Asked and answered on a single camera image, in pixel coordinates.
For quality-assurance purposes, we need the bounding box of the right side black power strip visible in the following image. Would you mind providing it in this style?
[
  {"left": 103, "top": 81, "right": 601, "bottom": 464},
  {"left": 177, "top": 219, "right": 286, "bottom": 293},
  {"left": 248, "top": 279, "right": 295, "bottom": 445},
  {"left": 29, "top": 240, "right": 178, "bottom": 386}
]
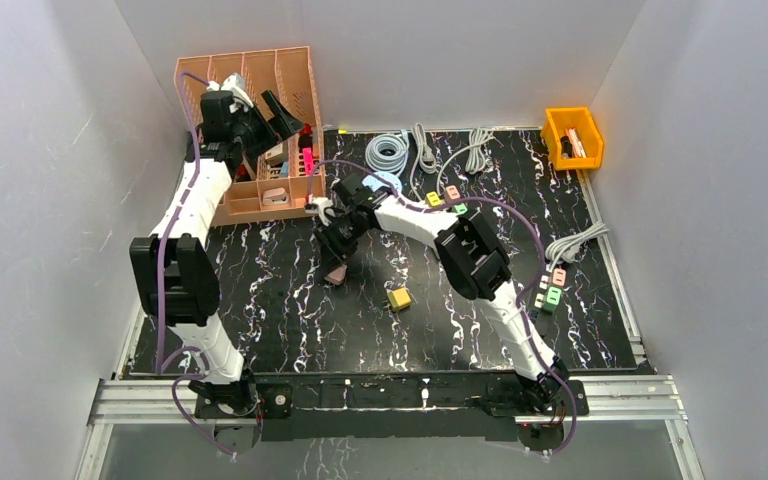
[{"left": 533, "top": 267, "right": 567, "bottom": 313}]

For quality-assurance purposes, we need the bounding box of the aluminium base frame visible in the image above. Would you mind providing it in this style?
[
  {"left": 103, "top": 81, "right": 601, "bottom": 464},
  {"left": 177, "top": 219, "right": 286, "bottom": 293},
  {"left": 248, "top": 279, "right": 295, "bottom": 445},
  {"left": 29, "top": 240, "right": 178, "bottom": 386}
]
[{"left": 77, "top": 372, "right": 703, "bottom": 479}]

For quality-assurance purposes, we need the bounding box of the right side white cable bundle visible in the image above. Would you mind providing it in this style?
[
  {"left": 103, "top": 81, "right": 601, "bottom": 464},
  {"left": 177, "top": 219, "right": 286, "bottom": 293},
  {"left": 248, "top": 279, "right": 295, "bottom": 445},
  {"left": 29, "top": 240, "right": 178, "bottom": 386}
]
[{"left": 546, "top": 220, "right": 611, "bottom": 270}]

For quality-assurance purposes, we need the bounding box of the yellow plug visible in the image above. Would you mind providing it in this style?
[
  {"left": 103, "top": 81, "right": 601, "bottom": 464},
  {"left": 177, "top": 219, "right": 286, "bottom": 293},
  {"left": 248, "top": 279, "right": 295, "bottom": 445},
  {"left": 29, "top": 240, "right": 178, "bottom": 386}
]
[
  {"left": 387, "top": 287, "right": 412, "bottom": 312},
  {"left": 425, "top": 192, "right": 443, "bottom": 207}
]

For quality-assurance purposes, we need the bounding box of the round blue power socket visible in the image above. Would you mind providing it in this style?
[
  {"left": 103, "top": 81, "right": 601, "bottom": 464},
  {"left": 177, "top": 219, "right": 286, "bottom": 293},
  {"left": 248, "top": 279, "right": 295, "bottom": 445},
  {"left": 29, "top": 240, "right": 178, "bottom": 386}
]
[{"left": 362, "top": 171, "right": 403, "bottom": 194}]

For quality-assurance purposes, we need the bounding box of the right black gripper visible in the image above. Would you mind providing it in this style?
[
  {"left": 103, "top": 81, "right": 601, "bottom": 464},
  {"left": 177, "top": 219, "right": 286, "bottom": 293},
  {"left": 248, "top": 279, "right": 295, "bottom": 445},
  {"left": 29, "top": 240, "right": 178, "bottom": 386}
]
[{"left": 312, "top": 209, "right": 366, "bottom": 277}]

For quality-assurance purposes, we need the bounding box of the pink file organizer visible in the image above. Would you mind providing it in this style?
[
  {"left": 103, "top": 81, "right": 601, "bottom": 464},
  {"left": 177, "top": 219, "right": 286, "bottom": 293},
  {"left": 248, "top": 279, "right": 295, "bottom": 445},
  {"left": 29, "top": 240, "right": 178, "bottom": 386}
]
[{"left": 175, "top": 46, "right": 325, "bottom": 226}]

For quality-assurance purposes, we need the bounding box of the pink plug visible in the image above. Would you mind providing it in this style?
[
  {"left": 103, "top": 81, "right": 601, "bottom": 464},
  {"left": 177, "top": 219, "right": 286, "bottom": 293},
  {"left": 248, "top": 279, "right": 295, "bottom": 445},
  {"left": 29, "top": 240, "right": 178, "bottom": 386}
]
[{"left": 324, "top": 265, "right": 347, "bottom": 286}]

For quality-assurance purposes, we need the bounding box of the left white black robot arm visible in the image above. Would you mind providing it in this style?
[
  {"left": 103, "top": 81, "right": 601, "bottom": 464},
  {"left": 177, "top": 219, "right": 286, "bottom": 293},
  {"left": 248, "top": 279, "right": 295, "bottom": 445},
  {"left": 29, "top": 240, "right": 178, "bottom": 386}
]
[{"left": 129, "top": 87, "right": 303, "bottom": 416}]

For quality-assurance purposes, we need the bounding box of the orange storage bin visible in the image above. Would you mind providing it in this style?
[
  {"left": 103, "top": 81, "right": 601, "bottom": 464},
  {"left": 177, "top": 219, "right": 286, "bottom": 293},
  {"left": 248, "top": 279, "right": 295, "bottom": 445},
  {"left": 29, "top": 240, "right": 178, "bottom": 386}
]
[{"left": 541, "top": 107, "right": 604, "bottom": 171}]

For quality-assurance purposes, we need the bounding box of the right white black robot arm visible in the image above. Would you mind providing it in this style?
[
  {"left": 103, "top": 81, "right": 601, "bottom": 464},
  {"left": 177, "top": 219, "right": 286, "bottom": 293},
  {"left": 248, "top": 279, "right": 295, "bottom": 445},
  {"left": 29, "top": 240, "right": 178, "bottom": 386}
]
[{"left": 305, "top": 175, "right": 569, "bottom": 414}]

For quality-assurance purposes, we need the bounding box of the bundled white cable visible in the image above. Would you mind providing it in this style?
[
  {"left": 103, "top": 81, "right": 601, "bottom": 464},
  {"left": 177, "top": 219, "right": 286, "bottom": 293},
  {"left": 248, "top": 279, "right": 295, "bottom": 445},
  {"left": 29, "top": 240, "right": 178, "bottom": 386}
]
[{"left": 435, "top": 127, "right": 498, "bottom": 193}]

